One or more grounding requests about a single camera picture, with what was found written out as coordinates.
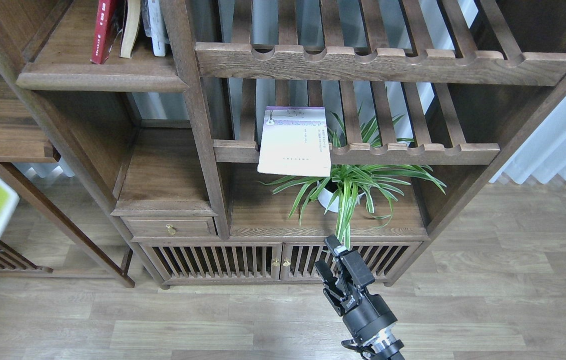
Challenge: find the pale lavender cover book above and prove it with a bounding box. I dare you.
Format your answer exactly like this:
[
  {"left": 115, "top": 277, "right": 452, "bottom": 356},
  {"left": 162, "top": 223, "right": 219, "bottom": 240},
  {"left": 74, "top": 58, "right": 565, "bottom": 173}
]
[{"left": 257, "top": 106, "right": 331, "bottom": 177}]

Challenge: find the red cover book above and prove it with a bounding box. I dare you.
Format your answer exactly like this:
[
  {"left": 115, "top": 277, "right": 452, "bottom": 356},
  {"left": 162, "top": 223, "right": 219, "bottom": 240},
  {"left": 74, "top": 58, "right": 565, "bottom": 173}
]
[{"left": 90, "top": 0, "right": 125, "bottom": 65}]

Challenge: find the upright white book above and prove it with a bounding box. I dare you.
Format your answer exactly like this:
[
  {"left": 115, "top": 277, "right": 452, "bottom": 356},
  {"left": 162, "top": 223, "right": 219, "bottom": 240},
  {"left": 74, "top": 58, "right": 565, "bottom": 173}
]
[{"left": 141, "top": 0, "right": 169, "bottom": 57}]

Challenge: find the green spider plant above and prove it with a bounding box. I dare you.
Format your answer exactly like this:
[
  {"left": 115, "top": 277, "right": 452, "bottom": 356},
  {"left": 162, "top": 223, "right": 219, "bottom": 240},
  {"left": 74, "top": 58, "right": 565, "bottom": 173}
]
[{"left": 269, "top": 125, "right": 445, "bottom": 249}]

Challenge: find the dark wooden bookshelf unit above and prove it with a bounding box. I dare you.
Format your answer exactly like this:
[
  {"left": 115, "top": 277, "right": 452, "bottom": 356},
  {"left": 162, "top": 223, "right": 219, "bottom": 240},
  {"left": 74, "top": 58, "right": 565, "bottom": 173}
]
[{"left": 0, "top": 0, "right": 566, "bottom": 288}]

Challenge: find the brass drawer knob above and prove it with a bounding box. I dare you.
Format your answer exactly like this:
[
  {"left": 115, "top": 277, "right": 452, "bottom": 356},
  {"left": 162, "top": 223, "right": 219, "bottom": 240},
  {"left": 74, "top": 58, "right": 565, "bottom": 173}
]
[{"left": 165, "top": 224, "right": 177, "bottom": 236}]

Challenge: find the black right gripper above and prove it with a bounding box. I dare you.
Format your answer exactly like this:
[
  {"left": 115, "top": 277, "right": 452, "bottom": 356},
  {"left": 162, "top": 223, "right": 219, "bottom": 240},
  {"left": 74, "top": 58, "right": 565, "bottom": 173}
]
[{"left": 314, "top": 235, "right": 398, "bottom": 346}]

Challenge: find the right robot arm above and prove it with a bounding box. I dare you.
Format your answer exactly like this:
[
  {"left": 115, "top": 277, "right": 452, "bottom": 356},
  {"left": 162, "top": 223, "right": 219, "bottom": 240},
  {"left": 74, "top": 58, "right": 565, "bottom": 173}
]
[{"left": 314, "top": 235, "right": 403, "bottom": 360}]

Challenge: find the upright cream paged book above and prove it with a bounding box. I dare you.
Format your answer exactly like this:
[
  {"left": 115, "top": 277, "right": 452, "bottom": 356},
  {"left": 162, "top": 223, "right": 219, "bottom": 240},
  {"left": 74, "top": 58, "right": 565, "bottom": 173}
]
[{"left": 120, "top": 0, "right": 142, "bottom": 59}]

